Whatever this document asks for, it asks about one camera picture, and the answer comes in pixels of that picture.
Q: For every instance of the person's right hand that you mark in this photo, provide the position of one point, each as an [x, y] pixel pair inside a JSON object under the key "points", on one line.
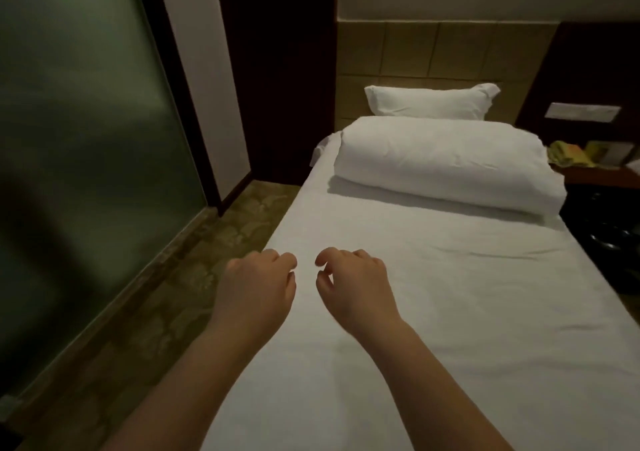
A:
{"points": [[355, 291]]}

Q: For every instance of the person's left hand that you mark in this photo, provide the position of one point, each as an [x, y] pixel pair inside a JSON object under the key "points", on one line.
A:
{"points": [[255, 291]]}

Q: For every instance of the white bed sheet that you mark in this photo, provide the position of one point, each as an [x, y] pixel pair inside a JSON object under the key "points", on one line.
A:
{"points": [[450, 306]]}

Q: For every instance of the white duvet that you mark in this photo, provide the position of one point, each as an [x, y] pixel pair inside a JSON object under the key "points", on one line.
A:
{"points": [[450, 160]]}

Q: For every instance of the white pillow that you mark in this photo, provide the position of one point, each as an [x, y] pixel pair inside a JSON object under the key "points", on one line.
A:
{"points": [[430, 100]]}

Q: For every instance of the person's left forearm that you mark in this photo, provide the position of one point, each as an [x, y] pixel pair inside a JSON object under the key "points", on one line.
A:
{"points": [[180, 401]]}

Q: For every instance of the person's right forearm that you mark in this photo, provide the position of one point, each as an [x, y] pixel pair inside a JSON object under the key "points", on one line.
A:
{"points": [[440, 401]]}

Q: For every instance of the frosted glass partition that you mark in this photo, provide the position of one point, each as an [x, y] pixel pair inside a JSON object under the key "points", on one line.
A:
{"points": [[90, 145]]}

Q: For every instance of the dark wooden column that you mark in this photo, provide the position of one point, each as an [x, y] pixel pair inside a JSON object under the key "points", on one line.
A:
{"points": [[280, 65]]}

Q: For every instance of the yellow telephone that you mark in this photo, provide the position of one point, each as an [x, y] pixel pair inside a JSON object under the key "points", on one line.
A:
{"points": [[570, 154]]}

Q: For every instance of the beige padded headboard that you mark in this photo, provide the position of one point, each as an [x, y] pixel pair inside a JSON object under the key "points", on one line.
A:
{"points": [[440, 50]]}

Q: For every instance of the reddish wooden nightstand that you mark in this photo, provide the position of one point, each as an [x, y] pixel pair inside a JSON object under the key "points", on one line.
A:
{"points": [[600, 177]]}

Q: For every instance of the pale green box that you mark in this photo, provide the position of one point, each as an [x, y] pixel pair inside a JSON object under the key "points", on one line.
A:
{"points": [[610, 152]]}

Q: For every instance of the white switch panel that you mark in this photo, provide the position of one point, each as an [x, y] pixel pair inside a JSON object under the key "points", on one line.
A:
{"points": [[582, 112]]}

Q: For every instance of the dark wooden wall panel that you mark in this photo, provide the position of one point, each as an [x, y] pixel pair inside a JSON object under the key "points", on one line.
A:
{"points": [[590, 65]]}

